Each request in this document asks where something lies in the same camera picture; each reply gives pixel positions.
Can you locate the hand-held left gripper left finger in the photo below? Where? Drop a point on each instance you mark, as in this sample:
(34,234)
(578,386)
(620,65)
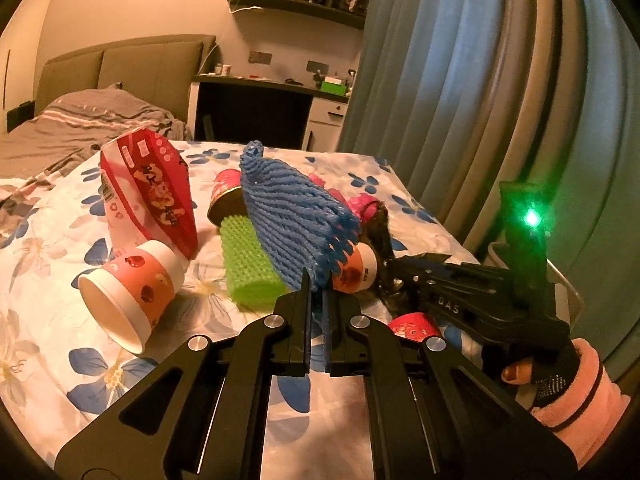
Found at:
(299,332)

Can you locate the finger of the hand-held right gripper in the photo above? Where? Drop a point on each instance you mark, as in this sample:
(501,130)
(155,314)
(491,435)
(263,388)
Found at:
(395,296)
(382,235)

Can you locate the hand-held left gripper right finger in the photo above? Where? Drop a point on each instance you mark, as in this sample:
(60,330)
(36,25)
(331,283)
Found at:
(346,342)

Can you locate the pink plastic bag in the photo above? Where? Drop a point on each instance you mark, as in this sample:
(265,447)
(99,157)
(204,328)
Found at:
(361,206)

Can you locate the blue foam net sleeve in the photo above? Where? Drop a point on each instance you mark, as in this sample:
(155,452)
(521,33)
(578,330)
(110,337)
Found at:
(295,210)

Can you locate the red snack bag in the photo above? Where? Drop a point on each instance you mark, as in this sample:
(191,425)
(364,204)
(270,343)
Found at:
(160,195)

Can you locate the person's right hand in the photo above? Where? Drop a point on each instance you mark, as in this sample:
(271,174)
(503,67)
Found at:
(545,372)

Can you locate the red patterned paper cup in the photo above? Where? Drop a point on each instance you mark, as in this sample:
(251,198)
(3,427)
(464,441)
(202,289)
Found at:
(415,325)

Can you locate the green foam net sleeve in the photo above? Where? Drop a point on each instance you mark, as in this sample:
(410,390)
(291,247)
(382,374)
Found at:
(245,260)

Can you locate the white drawer cabinet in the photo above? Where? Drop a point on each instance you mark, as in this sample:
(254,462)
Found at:
(325,120)

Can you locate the green box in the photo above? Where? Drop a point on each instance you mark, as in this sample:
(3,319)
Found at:
(333,88)

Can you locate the red paper cup gold rim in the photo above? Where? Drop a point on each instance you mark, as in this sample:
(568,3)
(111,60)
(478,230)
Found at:
(226,192)

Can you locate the blue grey curtain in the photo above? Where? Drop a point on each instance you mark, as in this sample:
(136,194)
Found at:
(450,85)

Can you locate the dark desk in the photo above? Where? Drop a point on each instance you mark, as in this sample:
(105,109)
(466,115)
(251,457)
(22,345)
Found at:
(250,105)

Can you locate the grey upholstered headboard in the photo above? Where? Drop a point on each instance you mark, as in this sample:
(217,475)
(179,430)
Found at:
(135,67)

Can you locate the grey striped blanket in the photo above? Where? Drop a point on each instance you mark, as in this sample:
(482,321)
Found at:
(75,120)

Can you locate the black bedside box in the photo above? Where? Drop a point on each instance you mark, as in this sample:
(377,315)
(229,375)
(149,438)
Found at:
(19,116)

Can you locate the wall socket plate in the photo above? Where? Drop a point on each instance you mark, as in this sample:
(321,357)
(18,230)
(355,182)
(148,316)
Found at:
(316,66)
(260,58)

